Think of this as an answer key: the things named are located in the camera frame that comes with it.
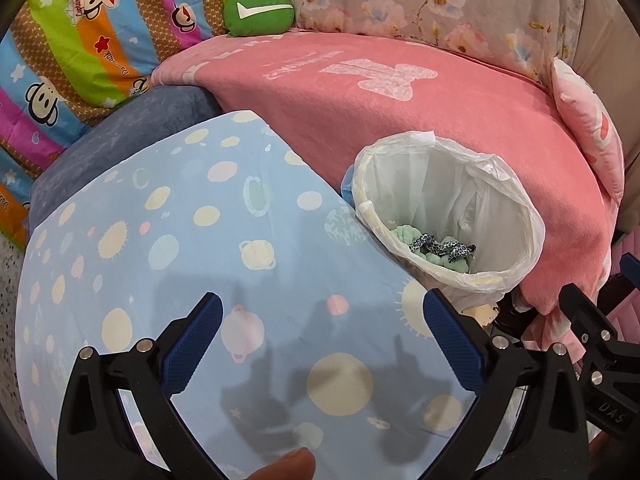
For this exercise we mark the white-lined trash bin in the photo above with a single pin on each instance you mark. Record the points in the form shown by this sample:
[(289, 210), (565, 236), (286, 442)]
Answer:
[(450, 185)]

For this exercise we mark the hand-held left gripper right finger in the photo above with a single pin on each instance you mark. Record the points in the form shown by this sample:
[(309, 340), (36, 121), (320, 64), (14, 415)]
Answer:
[(450, 340)]

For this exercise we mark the leopard print hair band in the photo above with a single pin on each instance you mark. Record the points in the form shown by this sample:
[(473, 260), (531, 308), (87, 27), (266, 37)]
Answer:
[(442, 249)]

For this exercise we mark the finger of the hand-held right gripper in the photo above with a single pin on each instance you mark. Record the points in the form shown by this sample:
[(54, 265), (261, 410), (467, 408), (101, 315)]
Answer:
[(632, 270), (592, 322)]

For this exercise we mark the blue waste bin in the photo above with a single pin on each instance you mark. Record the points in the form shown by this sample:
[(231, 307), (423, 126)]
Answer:
[(347, 187)]

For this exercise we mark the floral beige pillow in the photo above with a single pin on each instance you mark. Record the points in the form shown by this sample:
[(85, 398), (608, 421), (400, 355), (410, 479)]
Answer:
[(400, 5)]

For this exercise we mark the green fluffy cloth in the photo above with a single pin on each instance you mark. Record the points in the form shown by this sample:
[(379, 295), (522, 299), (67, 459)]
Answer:
[(400, 234)]

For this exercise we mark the person's left hand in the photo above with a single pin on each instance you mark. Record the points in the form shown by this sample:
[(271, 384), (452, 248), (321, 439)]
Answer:
[(285, 465)]

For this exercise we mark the colourful monkey print quilt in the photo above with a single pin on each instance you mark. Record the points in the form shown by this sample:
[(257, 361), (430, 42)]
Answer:
[(75, 35)]

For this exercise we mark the pink blanket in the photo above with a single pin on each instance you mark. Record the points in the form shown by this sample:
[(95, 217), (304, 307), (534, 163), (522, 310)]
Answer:
[(400, 110)]

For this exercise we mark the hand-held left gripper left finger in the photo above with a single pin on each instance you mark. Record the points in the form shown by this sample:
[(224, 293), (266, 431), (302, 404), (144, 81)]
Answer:
[(192, 345)]

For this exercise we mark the blue-grey pillow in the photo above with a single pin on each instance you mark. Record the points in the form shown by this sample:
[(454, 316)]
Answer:
[(150, 110)]

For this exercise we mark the pink cartoon pillow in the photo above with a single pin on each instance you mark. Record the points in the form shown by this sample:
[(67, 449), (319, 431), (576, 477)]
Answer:
[(585, 105)]

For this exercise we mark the beige padded headboard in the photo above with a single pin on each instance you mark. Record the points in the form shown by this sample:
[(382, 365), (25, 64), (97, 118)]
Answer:
[(610, 35)]

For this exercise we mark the green plush cushion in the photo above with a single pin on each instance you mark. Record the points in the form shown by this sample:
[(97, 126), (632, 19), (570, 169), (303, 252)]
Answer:
[(250, 20)]

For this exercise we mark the light blue dotted sheet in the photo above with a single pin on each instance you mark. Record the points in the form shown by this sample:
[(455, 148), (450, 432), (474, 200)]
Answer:
[(200, 240)]

